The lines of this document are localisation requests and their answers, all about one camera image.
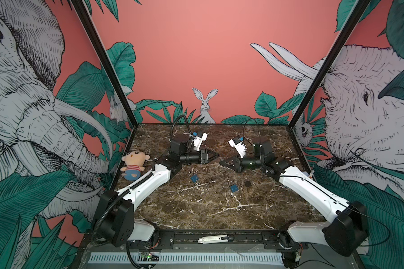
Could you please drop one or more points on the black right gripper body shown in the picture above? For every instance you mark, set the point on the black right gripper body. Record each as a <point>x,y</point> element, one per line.
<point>251,163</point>

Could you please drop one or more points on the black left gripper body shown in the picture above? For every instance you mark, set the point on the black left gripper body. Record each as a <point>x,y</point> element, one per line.
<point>194,157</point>

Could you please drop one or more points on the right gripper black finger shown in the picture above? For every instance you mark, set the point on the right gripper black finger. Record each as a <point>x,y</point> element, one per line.
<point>234,168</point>
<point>228,163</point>

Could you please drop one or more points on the blue padlock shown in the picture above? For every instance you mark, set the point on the blue padlock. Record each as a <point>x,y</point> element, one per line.
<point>233,187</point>
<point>194,178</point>

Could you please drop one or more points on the black padlock front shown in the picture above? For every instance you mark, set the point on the black padlock front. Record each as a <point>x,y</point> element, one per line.
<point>247,183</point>

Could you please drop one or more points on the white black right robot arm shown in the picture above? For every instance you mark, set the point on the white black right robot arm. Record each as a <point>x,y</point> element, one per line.
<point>346,223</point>

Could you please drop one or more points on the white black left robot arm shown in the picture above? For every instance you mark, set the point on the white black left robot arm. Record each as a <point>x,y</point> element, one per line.
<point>114,222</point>

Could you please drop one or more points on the plush doll striped shirt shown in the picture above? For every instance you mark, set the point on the plush doll striped shirt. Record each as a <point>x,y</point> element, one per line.
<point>134,165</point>

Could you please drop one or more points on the white utility knife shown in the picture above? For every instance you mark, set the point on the white utility knife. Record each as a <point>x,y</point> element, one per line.
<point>216,239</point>

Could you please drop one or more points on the small green circuit board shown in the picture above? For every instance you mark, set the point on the small green circuit board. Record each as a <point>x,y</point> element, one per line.
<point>148,257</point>

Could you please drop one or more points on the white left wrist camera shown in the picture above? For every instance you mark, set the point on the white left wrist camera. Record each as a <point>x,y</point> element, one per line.
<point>198,139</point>

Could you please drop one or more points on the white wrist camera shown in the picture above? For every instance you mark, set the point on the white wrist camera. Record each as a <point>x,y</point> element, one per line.
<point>198,139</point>
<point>239,145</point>

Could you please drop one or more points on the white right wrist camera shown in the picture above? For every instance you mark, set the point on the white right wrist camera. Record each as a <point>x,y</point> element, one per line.
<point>239,145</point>

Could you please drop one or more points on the black front mounting rail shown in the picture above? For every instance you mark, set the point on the black front mounting rail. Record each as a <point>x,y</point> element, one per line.
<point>166,239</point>

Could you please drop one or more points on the white slotted cable duct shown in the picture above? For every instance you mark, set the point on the white slotted cable duct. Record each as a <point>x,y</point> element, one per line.
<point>189,258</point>

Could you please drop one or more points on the black right frame post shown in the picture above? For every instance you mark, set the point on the black right frame post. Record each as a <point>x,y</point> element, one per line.
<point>348,27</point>

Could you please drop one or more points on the black frame post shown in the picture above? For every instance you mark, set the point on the black frame post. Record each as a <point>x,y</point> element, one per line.
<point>89,27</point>
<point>348,27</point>

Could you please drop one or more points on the black left frame post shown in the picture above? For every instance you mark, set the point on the black left frame post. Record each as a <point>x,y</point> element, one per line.
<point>89,27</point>

